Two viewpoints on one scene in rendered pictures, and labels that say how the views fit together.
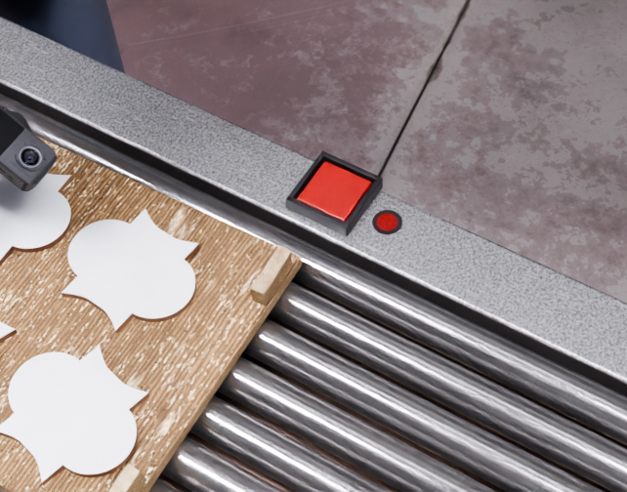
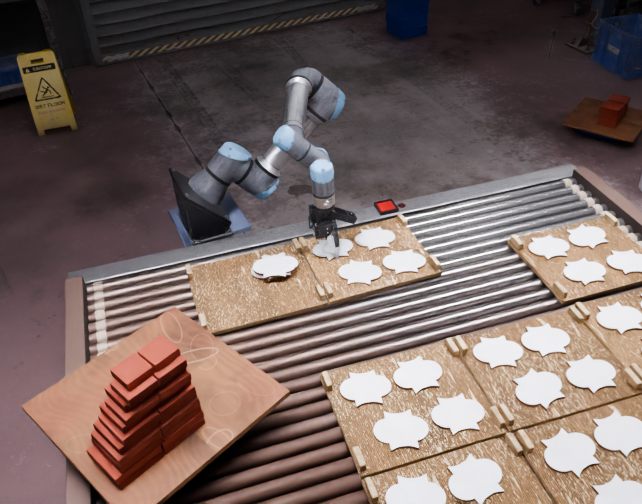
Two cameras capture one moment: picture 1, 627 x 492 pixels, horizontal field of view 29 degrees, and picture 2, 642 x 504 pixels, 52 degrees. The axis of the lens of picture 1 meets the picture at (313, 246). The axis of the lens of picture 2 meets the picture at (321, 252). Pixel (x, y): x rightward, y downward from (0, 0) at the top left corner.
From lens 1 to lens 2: 1.86 m
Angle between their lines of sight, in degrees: 38
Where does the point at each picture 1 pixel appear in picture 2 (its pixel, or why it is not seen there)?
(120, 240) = (365, 236)
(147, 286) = (383, 237)
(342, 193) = (388, 205)
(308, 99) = not seen: hidden behind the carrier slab
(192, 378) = (413, 243)
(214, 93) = not seen: hidden behind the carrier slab
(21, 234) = (345, 248)
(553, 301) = (446, 196)
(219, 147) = not seen: hidden behind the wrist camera
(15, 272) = (353, 255)
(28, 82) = (291, 234)
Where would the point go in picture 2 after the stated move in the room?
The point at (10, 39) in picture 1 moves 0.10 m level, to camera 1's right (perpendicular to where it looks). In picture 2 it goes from (272, 232) to (289, 219)
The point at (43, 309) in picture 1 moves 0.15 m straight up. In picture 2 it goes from (369, 255) to (370, 221)
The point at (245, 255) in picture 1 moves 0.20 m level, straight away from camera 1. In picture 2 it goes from (390, 223) to (343, 208)
